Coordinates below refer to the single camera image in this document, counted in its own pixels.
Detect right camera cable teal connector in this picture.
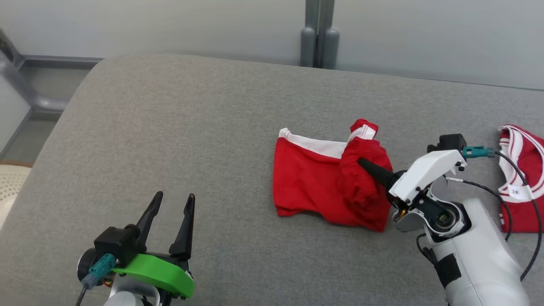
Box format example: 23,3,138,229
462,145,544,282

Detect grey partition base leg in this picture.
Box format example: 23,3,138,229
0,29,103,112

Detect red white basketball jersey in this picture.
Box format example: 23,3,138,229
498,125,544,234

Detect cream perforated laundry basket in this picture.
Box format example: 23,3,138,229
0,163,33,230

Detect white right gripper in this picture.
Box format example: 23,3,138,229
358,149,467,218

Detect red white-trimmed shorts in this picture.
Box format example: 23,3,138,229
272,119,394,233

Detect grey partition post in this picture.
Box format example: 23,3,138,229
300,0,340,70

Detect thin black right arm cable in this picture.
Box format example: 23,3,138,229
445,176,514,244

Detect left camera cable teal connector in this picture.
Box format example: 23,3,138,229
76,253,116,306

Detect camera cable teal connector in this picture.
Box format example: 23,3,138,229
462,145,544,282
76,253,116,306

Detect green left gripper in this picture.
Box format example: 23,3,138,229
111,191,196,298

